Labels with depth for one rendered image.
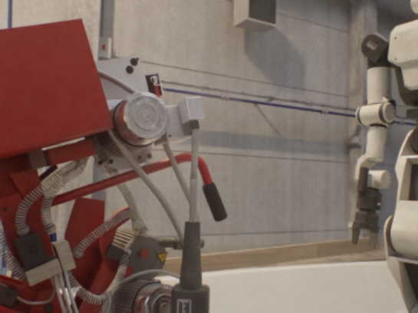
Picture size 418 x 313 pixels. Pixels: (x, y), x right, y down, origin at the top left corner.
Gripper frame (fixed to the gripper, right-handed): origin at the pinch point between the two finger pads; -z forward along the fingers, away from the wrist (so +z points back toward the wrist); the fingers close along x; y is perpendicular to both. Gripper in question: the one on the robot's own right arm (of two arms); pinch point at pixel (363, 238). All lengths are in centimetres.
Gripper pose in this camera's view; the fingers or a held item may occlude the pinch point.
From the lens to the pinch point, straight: 181.9
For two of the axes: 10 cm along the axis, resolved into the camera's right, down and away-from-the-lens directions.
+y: 5.7, -0.4, -8.2
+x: -8.0, -2.6, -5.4
